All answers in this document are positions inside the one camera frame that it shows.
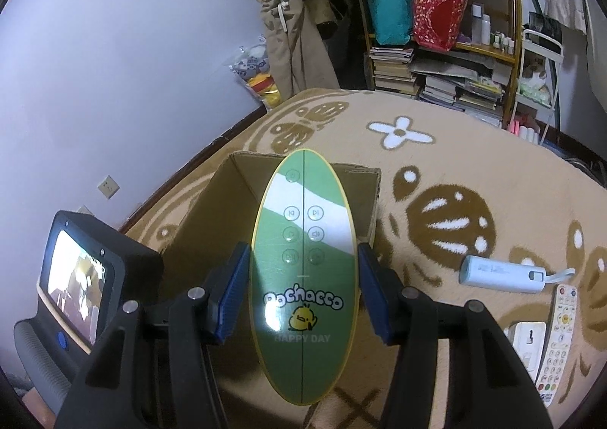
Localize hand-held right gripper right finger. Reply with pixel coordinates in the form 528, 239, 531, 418
358, 243, 555, 429

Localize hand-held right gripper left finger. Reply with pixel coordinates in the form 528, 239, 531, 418
54, 241, 251, 429

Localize green oval speaker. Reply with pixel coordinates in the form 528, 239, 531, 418
249, 149, 355, 406

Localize brown cardboard box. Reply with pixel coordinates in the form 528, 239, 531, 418
161, 150, 382, 429

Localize light blue power bank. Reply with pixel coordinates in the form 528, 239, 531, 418
458, 254, 577, 294

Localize white flat charger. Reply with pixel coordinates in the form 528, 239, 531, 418
503, 321, 548, 375

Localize white remote control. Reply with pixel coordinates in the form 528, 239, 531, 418
533, 283, 582, 408

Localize pink and white bottles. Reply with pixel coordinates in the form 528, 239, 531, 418
510, 118, 541, 144

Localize stack of books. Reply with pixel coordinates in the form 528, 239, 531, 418
369, 47, 420, 100

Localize bag of plush toys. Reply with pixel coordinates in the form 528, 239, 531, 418
231, 44, 285, 111

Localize pile of papers and magazines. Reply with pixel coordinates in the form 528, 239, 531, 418
410, 52, 506, 117

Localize green tissue pack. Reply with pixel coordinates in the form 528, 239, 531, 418
517, 78, 553, 107

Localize teal bag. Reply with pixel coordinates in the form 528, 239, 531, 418
363, 0, 414, 46

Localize red patterned bag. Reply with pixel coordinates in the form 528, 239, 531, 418
412, 0, 471, 52

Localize dark hanging cloth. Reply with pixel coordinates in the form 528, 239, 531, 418
308, 0, 357, 41

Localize white metal cart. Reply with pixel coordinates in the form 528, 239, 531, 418
512, 28, 565, 145

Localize wooden shelf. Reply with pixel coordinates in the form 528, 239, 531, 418
353, 0, 523, 126

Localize wall socket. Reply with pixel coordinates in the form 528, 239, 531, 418
97, 175, 119, 199

